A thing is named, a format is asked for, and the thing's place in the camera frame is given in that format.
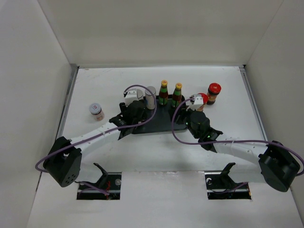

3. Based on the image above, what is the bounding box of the tall jar silver lid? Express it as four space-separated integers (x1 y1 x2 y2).
145 86 156 110

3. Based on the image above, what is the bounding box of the tall jar blue label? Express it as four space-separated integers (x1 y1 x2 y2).
136 89 143 101

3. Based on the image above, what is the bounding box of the small jar red lid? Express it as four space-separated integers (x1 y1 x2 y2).
197 93 209 112

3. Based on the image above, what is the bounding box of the green sauce bottle yellow cap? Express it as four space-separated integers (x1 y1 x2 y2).
171 83 182 108
159 80 169 106

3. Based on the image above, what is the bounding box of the large jar red lid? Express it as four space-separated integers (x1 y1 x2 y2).
207 83 221 105

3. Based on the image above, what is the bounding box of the small jar white lid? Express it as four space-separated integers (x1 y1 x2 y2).
89 103 105 121

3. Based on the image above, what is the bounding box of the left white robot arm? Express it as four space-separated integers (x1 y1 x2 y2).
43 101 147 190

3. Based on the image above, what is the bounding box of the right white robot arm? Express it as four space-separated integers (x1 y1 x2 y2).
182 111 300 192

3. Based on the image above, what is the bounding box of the black plastic tray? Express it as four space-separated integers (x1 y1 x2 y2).
119 94 187 134

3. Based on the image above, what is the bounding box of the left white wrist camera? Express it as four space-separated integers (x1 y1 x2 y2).
123 89 139 107

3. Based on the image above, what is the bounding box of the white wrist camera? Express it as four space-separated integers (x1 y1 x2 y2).
123 89 139 107
186 94 203 111

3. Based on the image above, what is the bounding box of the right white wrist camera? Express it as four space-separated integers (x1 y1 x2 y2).
186 94 203 111

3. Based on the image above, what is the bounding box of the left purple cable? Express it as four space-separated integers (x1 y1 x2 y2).
35 85 158 172

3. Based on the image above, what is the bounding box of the purple cable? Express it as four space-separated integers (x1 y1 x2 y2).
171 97 304 178
35 85 158 172

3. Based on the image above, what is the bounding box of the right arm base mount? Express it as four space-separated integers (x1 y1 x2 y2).
205 162 251 200

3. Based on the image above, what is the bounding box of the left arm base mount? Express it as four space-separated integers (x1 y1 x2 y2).
76 163 122 200

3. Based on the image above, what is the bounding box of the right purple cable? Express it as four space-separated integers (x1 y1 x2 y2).
171 97 304 178

